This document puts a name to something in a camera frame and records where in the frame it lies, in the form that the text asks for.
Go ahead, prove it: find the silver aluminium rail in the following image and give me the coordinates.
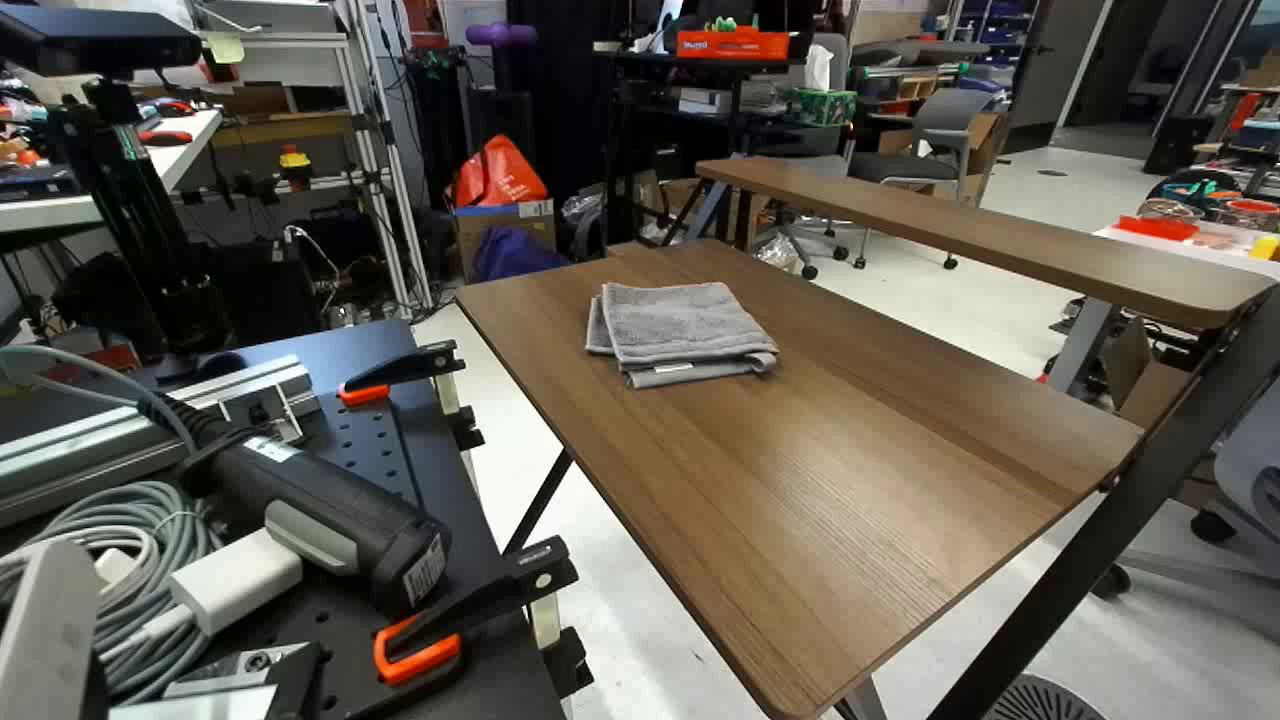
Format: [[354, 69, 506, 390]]
[[0, 350, 325, 533]]

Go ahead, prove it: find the orange storage box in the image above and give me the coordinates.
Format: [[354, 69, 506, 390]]
[[672, 24, 797, 69]]

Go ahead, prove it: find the grey office chair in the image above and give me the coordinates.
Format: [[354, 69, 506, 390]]
[[848, 83, 1009, 272]]

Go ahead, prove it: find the green box stack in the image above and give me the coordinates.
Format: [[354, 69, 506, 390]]
[[781, 83, 859, 127]]

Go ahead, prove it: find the white metal rack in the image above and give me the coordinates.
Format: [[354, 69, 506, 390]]
[[197, 0, 440, 317]]

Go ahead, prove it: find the orange bag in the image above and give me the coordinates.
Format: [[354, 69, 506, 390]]
[[448, 133, 553, 211]]

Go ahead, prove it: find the grey metal plate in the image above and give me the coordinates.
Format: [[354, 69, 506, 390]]
[[0, 534, 105, 720]]

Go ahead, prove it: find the white side table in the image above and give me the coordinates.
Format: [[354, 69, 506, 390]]
[[0, 105, 228, 241]]

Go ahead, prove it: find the grey cable bundle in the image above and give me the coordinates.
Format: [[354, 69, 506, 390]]
[[0, 475, 225, 703]]

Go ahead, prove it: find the cluttered white table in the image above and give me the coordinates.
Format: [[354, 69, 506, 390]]
[[1093, 157, 1280, 272]]

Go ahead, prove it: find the black clamp with orange handle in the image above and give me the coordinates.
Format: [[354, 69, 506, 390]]
[[368, 533, 584, 692], [336, 335, 472, 417]]

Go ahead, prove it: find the grey metal shelf support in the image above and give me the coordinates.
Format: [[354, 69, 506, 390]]
[[1043, 290, 1121, 398]]

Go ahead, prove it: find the black cylindrical handle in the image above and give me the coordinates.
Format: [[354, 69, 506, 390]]
[[197, 432, 456, 616]]

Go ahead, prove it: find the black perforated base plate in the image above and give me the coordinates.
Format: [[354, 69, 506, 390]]
[[155, 317, 597, 720]]

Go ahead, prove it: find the black camera tripod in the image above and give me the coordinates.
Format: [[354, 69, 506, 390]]
[[46, 70, 238, 356]]

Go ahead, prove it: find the light grey chair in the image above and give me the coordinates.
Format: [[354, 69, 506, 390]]
[[1187, 374, 1280, 551]]

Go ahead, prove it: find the long wooden bench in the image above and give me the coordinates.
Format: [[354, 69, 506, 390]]
[[692, 151, 1280, 335]]

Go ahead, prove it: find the black stereo camera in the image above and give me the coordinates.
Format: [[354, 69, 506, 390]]
[[0, 3, 208, 80]]

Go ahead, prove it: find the grey towel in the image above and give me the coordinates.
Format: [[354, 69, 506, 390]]
[[582, 274, 784, 390]]

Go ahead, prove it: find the white power adapter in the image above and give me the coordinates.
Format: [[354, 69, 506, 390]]
[[167, 522, 309, 640]]

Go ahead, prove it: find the black slanted table leg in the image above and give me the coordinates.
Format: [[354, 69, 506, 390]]
[[501, 445, 582, 560], [925, 285, 1280, 720]]

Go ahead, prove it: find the cardboard box with purple bag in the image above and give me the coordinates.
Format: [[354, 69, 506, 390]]
[[453, 194, 570, 285]]

